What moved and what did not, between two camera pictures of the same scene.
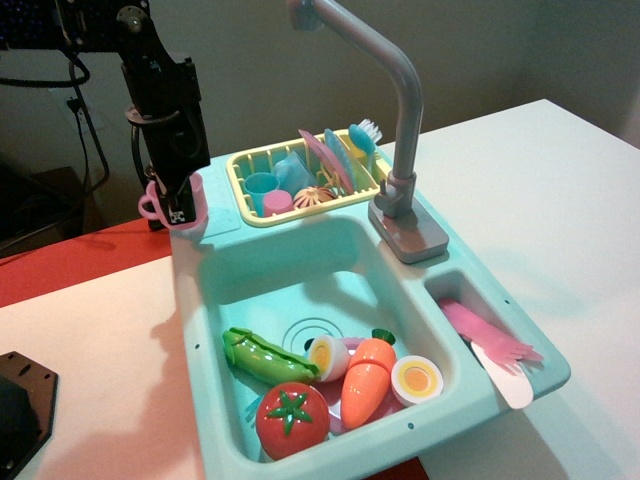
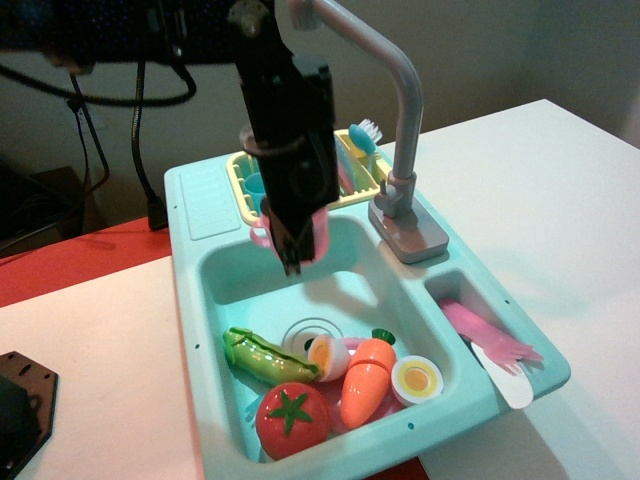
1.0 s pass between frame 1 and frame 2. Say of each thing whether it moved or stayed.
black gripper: moved
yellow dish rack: stayed
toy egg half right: stayed
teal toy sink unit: stayed
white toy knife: stayed
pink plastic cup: moved
